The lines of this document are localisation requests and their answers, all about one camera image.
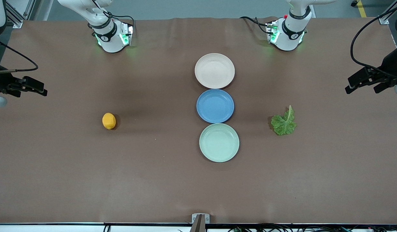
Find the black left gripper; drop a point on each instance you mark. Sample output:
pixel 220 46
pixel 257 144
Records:
pixel 390 65

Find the yellow lemon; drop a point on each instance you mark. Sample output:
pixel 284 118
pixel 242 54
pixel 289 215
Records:
pixel 108 121

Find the green lettuce leaf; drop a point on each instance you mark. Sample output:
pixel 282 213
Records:
pixel 283 124

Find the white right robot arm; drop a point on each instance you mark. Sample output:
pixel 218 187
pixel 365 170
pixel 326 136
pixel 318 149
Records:
pixel 108 35

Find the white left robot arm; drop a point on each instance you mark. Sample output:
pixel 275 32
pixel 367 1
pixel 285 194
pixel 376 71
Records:
pixel 290 32

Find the beige round plate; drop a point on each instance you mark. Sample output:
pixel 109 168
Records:
pixel 214 71

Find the blue round plate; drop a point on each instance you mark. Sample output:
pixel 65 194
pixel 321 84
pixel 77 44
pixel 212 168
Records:
pixel 215 106

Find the brown table cover sheet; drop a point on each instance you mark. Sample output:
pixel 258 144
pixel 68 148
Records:
pixel 153 177

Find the pale green round plate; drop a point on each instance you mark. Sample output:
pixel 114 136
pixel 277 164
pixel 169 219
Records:
pixel 219 143

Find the grey upright bar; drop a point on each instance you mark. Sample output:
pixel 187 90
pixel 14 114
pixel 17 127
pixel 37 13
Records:
pixel 198 225

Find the aluminium frame profile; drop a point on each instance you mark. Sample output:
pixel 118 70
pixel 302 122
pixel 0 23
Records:
pixel 387 14
pixel 14 16

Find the white table edge rail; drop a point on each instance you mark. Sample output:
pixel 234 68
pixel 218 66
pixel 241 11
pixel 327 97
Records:
pixel 56 228

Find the small metal edge bracket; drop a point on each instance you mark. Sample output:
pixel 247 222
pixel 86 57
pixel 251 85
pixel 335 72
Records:
pixel 195 217

